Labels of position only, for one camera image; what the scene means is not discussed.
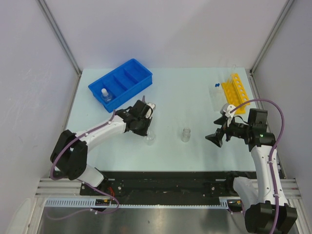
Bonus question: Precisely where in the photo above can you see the clear plastic well plate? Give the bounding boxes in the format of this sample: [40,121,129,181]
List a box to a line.
[209,86,228,112]

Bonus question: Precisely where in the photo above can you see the clear glass flask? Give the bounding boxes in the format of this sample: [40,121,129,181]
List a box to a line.
[143,130,156,146]

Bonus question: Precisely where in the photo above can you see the stoppered round glass flask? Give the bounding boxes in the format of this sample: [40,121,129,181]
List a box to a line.
[101,88,113,103]

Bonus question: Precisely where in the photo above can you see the blue divided plastic bin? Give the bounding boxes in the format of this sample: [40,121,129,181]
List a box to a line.
[88,58,153,113]

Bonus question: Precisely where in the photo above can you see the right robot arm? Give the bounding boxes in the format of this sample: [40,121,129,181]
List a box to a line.
[205,104,297,234]

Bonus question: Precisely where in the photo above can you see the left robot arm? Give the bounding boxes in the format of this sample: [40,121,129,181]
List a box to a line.
[50,100,156,195]

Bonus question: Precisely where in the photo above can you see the clear glass bottle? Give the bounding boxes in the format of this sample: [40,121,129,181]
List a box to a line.
[181,127,191,142]

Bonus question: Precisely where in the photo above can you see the yellow test tube rack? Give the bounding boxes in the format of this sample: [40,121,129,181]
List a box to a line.
[221,73,249,107]

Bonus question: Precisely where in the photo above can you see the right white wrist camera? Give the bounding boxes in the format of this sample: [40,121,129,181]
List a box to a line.
[220,103,236,127]

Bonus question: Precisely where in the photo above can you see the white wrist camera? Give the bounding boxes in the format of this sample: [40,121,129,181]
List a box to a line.
[220,103,236,127]
[145,102,156,119]

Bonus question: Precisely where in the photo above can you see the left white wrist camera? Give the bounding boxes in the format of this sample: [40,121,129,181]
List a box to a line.
[145,102,156,119]

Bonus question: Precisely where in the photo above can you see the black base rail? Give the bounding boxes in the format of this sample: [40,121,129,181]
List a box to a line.
[50,170,266,208]

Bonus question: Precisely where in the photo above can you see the aluminium frame rail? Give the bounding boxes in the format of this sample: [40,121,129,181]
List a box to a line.
[34,177,86,198]

